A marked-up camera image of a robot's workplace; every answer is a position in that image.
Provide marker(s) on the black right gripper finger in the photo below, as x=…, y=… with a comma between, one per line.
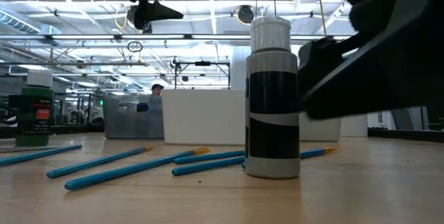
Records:
x=319, y=64
x=399, y=78

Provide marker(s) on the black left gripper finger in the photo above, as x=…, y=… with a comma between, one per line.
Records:
x=152, y=12

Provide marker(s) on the black paint bottle white cap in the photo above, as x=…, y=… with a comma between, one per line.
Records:
x=272, y=113

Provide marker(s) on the dark blue paint bottle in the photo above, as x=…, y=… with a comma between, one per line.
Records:
x=142, y=107

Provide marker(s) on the green paint bottle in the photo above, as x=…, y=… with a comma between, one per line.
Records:
x=34, y=113

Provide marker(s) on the long ceiling light strip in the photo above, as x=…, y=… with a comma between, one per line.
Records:
x=156, y=37

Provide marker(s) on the grey chair back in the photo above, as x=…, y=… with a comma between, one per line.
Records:
x=402, y=120

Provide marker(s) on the small black ceiling reel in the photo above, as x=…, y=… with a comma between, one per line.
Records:
x=174, y=63

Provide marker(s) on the light grey plastic bin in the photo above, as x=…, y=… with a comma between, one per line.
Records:
x=319, y=130

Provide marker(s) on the white plant pot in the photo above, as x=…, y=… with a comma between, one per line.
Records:
x=354, y=127

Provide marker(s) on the person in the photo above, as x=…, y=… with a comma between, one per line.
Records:
x=157, y=90

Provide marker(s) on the white plastic bin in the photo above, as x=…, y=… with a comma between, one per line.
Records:
x=204, y=116

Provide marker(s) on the dark translucent plastic bin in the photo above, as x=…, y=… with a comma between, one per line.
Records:
x=118, y=127

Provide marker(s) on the black monitor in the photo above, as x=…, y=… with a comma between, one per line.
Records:
x=14, y=101

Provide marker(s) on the white rounded object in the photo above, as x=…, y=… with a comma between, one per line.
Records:
x=11, y=119

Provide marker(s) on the black metal frame stand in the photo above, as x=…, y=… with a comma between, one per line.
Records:
x=203, y=63

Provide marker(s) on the black aluminium rig frame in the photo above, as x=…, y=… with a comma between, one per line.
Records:
x=79, y=130

